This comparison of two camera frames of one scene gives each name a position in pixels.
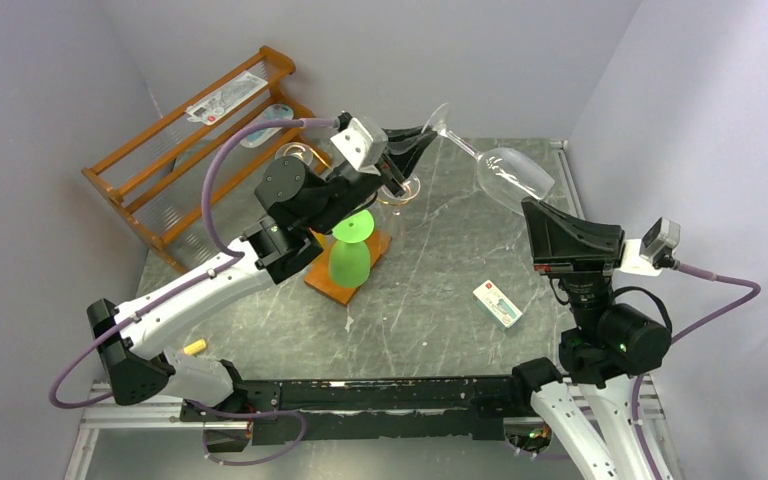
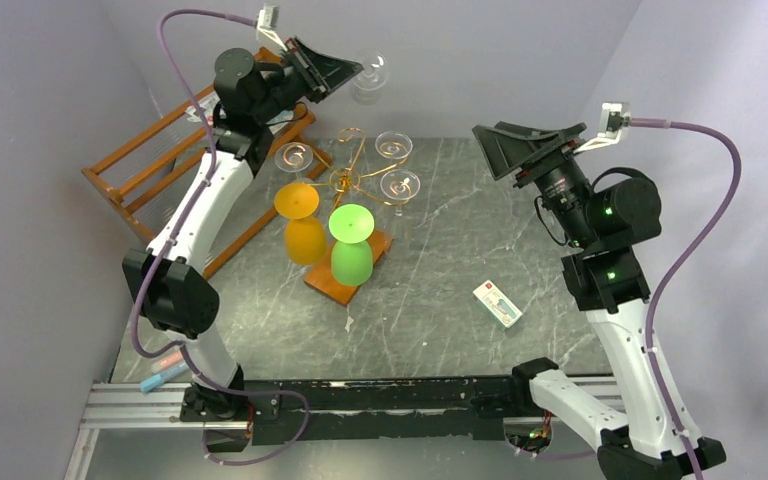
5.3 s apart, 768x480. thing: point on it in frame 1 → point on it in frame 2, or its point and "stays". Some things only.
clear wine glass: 411,187 stays
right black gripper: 579,266 → 549,159
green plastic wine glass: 349,256 stays
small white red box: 496,304 stays
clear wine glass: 505,175 → 366,85
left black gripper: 407,151 → 328,74
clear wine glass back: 299,150 stays
